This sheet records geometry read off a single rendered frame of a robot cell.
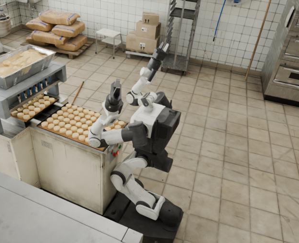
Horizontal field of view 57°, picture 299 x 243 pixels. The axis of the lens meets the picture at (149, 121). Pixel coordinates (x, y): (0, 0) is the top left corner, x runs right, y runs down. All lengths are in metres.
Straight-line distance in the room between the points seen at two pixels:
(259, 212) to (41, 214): 2.76
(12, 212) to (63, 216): 0.09
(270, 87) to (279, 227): 2.56
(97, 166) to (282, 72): 3.50
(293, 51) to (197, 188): 2.67
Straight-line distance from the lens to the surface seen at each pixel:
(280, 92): 5.07
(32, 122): 2.41
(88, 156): 2.22
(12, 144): 2.40
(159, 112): 1.88
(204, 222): 2.87
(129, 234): 0.54
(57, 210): 0.57
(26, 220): 0.57
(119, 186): 2.37
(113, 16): 6.10
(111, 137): 1.77
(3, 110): 2.21
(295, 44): 4.75
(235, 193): 3.22
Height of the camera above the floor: 2.28
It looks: 36 degrees down
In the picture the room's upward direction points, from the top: 7 degrees clockwise
